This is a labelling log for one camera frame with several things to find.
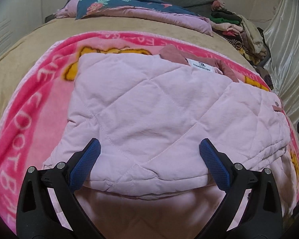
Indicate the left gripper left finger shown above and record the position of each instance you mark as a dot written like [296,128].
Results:
[36,217]

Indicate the pink football cartoon blanket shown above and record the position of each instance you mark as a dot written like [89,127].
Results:
[33,115]

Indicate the pile of assorted clothes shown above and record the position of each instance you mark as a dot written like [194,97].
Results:
[244,36]

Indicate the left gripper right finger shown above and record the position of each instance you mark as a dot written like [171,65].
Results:
[251,207]

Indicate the pink quilted jacket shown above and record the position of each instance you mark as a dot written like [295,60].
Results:
[150,114]

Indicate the tan bed cover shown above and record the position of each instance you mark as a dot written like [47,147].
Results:
[21,56]

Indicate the blue floral pink quilt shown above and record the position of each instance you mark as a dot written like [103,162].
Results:
[154,10]

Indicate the shiny white curtain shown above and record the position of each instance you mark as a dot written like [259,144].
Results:
[282,37]

